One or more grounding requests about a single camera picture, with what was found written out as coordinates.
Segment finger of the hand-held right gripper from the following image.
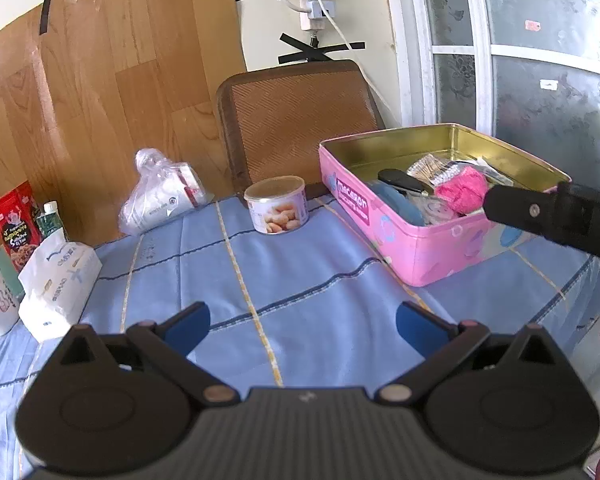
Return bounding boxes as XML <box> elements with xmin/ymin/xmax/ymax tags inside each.
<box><xmin>482</xmin><ymin>181</ymin><xmax>600</xmax><ymax>261</ymax></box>

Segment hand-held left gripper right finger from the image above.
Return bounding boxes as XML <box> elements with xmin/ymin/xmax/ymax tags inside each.
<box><xmin>374</xmin><ymin>301</ymin><xmax>552</xmax><ymax>407</ymax></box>

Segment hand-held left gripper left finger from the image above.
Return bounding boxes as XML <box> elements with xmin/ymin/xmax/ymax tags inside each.
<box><xmin>57</xmin><ymin>301</ymin><xmax>242</xmax><ymax>407</ymax></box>

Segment pink scrunchie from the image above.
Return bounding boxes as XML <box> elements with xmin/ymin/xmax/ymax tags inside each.
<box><xmin>434</xmin><ymin>166</ymin><xmax>490</xmax><ymax>216</ymax></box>

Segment pink tin box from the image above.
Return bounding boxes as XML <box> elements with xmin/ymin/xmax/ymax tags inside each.
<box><xmin>318</xmin><ymin>123</ymin><xmax>573</xmax><ymax>288</ymax></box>

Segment blue fabric pouch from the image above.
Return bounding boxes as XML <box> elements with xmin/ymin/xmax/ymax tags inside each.
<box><xmin>367</xmin><ymin>181</ymin><xmax>426</xmax><ymax>226</ymax></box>

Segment black case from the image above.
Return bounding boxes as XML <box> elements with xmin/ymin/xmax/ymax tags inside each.
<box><xmin>377</xmin><ymin>168</ymin><xmax>434</xmax><ymax>196</ymax></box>

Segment blue checked tablecloth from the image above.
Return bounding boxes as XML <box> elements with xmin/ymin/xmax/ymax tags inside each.
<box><xmin>0</xmin><ymin>192</ymin><xmax>600</xmax><ymax>480</ymax></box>

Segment clear plastic bag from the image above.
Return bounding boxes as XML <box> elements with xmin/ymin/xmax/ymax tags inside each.
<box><xmin>117</xmin><ymin>148</ymin><xmax>216</xmax><ymax>236</ymax></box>

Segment white tissue pack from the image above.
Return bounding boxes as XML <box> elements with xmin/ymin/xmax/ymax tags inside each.
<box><xmin>17</xmin><ymin>241</ymin><xmax>103</xmax><ymax>344</ymax></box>

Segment round nut can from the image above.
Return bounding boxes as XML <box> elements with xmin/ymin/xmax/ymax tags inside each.
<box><xmin>243</xmin><ymin>176</ymin><xmax>310</xmax><ymax>235</ymax></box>

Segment white frosted glass window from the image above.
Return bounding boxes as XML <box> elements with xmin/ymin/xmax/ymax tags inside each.
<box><xmin>380</xmin><ymin>0</ymin><xmax>600</xmax><ymax>201</ymax></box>

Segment green bottle with silver cap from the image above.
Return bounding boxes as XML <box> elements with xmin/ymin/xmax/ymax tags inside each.
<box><xmin>35</xmin><ymin>201</ymin><xmax>70</xmax><ymax>244</ymax></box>

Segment red snack box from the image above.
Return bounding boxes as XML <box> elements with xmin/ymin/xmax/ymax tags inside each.
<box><xmin>0</xmin><ymin>181</ymin><xmax>43</xmax><ymax>273</ymax></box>

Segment light green carton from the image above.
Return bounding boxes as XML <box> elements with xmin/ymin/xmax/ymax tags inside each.
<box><xmin>0</xmin><ymin>245</ymin><xmax>25</xmax><ymax>297</ymax></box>

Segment brown woven chair back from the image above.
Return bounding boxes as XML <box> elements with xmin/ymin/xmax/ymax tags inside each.
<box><xmin>215</xmin><ymin>59</ymin><xmax>387</xmax><ymax>201</ymax></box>

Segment crossed black tape strips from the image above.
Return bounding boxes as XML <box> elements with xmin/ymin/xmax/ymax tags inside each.
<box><xmin>278</xmin><ymin>32</ymin><xmax>366</xmax><ymax>65</ymax></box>

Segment white power cable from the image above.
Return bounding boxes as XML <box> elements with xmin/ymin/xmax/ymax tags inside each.
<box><xmin>314</xmin><ymin>0</ymin><xmax>402</xmax><ymax>127</ymax></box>

